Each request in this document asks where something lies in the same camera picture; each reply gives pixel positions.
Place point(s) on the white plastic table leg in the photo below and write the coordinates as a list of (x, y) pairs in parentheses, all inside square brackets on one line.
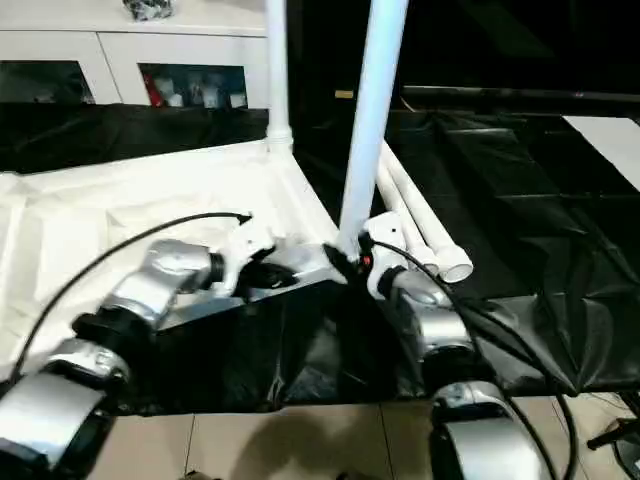
[(372, 125), (278, 75), (430, 225), (400, 210)]

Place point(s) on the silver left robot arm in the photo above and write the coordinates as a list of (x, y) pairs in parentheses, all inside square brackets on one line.
[(160, 270)]

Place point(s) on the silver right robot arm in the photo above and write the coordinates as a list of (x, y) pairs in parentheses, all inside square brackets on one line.
[(440, 315)]

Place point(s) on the black glossy mat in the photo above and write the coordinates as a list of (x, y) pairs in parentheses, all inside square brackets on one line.
[(500, 200)]

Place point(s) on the small yellow label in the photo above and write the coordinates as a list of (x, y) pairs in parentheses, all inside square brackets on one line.
[(344, 93)]

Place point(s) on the small white jar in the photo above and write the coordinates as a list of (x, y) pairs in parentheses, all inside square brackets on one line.
[(240, 100)]

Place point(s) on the dark brown round object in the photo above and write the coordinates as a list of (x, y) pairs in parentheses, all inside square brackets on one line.
[(192, 475)]

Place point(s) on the red white bottle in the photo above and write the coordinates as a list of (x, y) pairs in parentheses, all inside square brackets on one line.
[(153, 91)]

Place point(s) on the black horizontal bar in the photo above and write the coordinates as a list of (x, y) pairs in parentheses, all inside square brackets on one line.
[(525, 94)]

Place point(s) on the black backdrop cloth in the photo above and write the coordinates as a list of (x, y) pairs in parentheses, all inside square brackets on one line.
[(500, 40)]

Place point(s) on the white glass-door cabinet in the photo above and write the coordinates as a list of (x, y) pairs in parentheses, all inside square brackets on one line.
[(125, 45)]

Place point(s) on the white flat panel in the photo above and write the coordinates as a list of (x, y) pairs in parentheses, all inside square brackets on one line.
[(610, 145)]

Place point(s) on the dark object on cabinet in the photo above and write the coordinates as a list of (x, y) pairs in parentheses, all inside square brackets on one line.
[(150, 9)]

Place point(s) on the black object on floor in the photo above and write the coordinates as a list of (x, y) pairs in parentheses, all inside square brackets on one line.
[(612, 435)]

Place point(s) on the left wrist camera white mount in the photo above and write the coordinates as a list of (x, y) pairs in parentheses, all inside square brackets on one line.
[(247, 245)]

